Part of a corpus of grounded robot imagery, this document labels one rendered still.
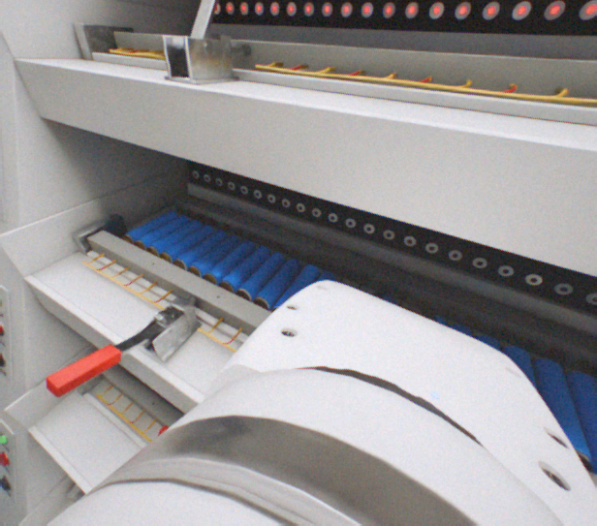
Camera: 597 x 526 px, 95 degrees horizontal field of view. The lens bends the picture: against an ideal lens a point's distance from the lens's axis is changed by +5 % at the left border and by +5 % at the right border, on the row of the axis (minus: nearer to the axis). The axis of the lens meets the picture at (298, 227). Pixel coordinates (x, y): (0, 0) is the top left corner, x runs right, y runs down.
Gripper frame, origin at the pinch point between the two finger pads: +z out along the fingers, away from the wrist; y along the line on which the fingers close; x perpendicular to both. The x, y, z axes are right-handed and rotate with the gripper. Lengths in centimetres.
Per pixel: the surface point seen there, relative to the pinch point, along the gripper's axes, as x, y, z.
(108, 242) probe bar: 3.7, 29.1, -2.2
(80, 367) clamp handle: 6.7, 15.8, -10.8
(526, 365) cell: 0.3, -9.5, 5.0
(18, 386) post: 23.6, 35.5, -4.1
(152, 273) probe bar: 4.2, 21.4, -2.5
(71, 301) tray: 8.6, 26.8, -5.8
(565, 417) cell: 1.8, -11.2, 2.5
